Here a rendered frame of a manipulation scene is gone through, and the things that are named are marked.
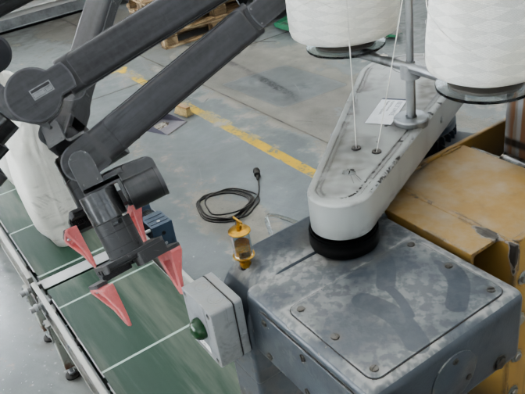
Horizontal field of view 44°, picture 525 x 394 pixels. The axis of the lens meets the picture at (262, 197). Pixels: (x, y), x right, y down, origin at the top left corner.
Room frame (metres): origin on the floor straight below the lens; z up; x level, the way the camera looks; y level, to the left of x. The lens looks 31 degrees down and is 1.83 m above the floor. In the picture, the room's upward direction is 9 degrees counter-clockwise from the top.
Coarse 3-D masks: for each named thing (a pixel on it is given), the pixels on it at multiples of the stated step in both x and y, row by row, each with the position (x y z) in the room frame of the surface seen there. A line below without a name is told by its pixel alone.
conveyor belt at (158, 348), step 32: (64, 288) 1.99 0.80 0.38; (128, 288) 1.93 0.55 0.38; (160, 288) 1.90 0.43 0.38; (64, 320) 1.92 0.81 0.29; (96, 320) 1.78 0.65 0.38; (160, 320) 1.72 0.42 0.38; (96, 352) 1.62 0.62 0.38; (128, 352) 1.59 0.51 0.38; (160, 352) 1.57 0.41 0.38; (192, 352) 1.54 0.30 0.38; (128, 384) 1.45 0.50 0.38; (160, 384) 1.43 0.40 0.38; (192, 384) 1.41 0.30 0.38; (224, 384) 1.39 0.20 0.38
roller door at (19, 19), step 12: (36, 0) 7.97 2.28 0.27; (48, 0) 8.04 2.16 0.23; (60, 0) 8.11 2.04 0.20; (72, 0) 8.18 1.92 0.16; (84, 0) 8.23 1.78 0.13; (12, 12) 7.80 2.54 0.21; (24, 12) 7.88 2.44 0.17; (36, 12) 7.93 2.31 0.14; (48, 12) 8.00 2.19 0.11; (60, 12) 8.06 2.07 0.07; (72, 12) 8.11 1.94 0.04; (0, 24) 7.71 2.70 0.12; (12, 24) 7.77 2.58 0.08; (24, 24) 7.84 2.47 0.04; (36, 24) 7.92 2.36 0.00
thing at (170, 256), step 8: (152, 248) 0.81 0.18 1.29; (160, 248) 0.82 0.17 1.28; (168, 248) 0.82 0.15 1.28; (176, 248) 0.82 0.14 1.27; (144, 256) 0.80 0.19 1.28; (152, 256) 0.80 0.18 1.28; (160, 256) 0.85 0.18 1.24; (168, 256) 0.83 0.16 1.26; (176, 256) 0.82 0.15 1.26; (168, 264) 0.85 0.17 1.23; (176, 264) 0.81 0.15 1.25; (168, 272) 0.84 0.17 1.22; (176, 272) 0.81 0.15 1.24; (176, 280) 0.83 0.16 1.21
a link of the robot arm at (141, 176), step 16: (80, 160) 0.85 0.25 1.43; (144, 160) 0.88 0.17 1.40; (80, 176) 0.84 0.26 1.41; (96, 176) 0.84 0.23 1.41; (128, 176) 0.87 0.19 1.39; (144, 176) 0.87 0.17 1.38; (160, 176) 0.87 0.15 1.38; (128, 192) 0.85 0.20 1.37; (144, 192) 0.85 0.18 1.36; (160, 192) 0.86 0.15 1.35
